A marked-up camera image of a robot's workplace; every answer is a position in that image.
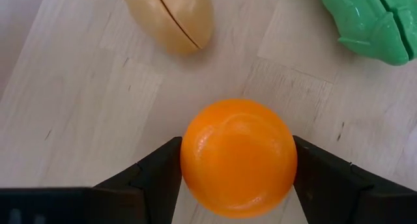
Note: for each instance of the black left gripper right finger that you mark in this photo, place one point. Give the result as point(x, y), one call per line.
point(325, 185)

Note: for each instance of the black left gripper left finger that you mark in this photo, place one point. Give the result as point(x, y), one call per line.
point(156, 185)

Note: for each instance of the smooth orange toy orange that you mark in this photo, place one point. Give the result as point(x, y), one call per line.
point(238, 159)

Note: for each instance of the tan toy potato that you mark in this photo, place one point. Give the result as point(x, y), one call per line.
point(169, 19)

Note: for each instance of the green toy cucumber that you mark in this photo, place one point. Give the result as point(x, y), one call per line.
point(365, 22)

